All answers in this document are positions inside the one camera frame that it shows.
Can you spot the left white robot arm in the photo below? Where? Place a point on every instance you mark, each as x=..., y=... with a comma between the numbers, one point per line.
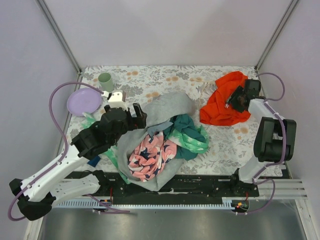
x=36, y=195

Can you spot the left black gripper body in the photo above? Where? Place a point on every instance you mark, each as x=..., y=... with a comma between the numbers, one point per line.
x=131, y=119

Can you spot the floral patterned table mat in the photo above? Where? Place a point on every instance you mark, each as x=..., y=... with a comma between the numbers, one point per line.
x=230, y=147

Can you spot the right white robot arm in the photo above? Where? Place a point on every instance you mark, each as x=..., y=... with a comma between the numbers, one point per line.
x=275, y=138

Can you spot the orange red cloth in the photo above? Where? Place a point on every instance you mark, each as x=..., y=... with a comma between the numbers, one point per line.
x=217, y=112

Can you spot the green plastic cup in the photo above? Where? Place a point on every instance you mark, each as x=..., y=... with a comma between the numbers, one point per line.
x=106, y=82

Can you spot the grey sweatshirt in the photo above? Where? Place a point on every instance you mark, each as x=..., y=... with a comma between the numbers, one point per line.
x=158, y=111

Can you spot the white cable duct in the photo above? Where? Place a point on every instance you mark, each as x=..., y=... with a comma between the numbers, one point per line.
x=89, y=203

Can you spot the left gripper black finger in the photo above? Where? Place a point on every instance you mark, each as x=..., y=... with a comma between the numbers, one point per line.
x=140, y=120
x=130, y=120

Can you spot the green white tie-dye cloth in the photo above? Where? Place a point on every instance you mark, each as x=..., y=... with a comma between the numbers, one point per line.
x=158, y=151

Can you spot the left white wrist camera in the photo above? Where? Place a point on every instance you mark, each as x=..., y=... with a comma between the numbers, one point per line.
x=115, y=99

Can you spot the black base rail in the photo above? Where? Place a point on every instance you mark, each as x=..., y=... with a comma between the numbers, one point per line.
x=180, y=190

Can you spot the dark teal cloth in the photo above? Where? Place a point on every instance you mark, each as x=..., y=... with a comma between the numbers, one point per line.
x=190, y=139

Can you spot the pink navy patterned cloth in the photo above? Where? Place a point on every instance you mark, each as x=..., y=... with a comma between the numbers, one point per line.
x=150, y=157

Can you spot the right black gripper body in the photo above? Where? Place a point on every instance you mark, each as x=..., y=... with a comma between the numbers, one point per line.
x=237, y=97

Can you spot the purple plastic plate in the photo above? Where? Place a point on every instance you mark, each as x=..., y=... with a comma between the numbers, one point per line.
x=84, y=100

